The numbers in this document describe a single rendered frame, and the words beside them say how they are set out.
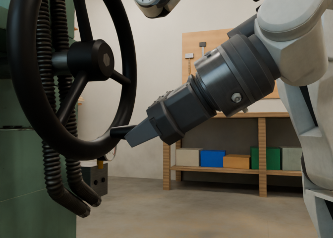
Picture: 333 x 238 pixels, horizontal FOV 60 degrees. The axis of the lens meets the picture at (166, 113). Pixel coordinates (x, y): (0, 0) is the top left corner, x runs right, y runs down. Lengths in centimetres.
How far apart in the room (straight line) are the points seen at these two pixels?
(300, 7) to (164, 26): 381
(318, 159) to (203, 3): 347
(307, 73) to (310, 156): 44
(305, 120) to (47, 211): 66
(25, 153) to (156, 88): 344
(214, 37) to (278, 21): 355
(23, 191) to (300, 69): 50
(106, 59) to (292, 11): 25
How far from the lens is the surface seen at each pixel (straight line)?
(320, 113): 75
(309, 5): 35
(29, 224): 63
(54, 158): 45
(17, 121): 58
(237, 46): 36
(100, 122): 429
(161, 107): 35
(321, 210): 90
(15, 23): 34
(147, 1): 94
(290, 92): 82
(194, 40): 393
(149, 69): 404
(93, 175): 72
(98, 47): 42
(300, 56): 38
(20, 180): 59
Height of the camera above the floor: 71
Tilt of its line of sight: 3 degrees up
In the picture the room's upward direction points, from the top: straight up
